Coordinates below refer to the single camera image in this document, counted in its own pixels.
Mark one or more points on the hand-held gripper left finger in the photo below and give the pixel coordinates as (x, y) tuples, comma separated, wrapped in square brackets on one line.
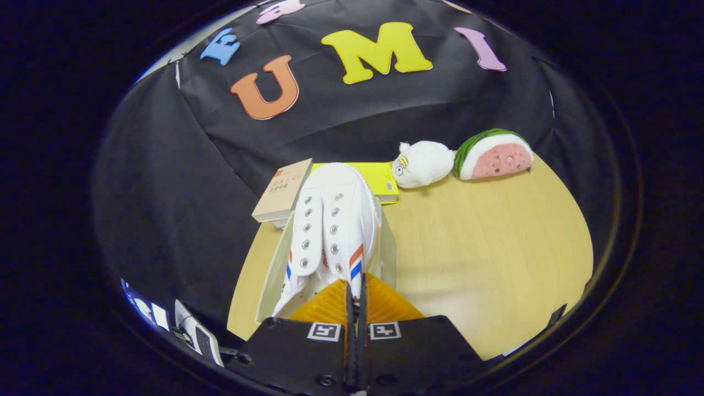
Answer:
[(297, 357)]

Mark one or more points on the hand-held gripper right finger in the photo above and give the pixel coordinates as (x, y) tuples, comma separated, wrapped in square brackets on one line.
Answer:
[(418, 352)]

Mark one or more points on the cream fabric storage box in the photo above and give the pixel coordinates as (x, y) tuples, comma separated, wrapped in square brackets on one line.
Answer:
[(388, 253)]

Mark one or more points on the white canvas shoe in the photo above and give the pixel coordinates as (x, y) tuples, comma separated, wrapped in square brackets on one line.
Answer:
[(335, 192)]

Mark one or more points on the white device with black grille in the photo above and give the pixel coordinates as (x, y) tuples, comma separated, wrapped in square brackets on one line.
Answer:
[(201, 335)]

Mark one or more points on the lit computer screen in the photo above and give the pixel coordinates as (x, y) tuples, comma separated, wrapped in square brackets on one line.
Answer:
[(148, 311)]

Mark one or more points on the beige book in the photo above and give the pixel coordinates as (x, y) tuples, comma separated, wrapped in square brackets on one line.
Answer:
[(280, 192)]

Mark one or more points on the yellow book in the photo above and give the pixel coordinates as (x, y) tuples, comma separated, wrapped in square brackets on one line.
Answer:
[(382, 179)]

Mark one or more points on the white plush toy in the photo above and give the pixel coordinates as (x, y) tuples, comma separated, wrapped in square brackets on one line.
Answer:
[(423, 162)]

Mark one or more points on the watermelon slice plush toy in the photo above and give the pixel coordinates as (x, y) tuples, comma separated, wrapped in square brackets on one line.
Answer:
[(495, 159)]

